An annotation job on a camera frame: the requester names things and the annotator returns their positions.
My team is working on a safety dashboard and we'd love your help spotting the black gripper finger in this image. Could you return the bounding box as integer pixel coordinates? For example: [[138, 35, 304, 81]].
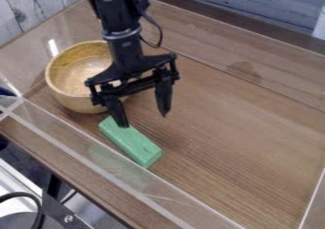
[[105, 97, 130, 128], [156, 78, 173, 116]]

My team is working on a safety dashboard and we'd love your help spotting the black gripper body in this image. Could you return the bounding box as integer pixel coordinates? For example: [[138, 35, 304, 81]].
[[86, 30, 177, 105]]

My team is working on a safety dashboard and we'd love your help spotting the green rectangular block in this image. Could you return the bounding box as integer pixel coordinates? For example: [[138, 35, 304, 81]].
[[99, 117, 164, 168]]

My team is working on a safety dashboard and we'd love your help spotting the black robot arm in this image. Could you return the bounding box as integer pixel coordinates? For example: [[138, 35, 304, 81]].
[[86, 0, 181, 128]]

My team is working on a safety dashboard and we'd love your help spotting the brown wooden bowl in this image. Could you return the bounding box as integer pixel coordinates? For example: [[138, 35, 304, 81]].
[[44, 40, 113, 114]]

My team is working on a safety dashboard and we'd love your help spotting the clear acrylic front barrier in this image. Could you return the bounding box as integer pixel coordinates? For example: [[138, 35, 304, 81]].
[[0, 78, 245, 229]]

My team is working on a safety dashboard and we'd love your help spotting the black table leg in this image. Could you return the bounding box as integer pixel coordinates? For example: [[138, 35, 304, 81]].
[[47, 175, 63, 199]]

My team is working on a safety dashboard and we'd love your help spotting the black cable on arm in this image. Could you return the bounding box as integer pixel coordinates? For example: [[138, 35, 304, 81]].
[[138, 11, 165, 48]]

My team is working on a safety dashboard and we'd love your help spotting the black metal bracket with screw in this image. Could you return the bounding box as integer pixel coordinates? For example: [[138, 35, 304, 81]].
[[42, 194, 94, 229]]

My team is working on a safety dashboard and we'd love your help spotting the black floor cable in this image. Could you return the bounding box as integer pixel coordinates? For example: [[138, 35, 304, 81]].
[[0, 192, 46, 229]]

